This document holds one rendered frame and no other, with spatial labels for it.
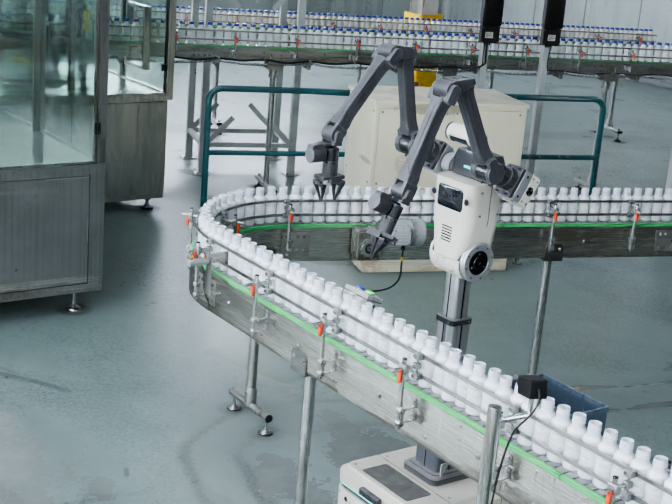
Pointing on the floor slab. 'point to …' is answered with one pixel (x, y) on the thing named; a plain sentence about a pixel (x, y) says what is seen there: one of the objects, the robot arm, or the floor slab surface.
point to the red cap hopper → (248, 105)
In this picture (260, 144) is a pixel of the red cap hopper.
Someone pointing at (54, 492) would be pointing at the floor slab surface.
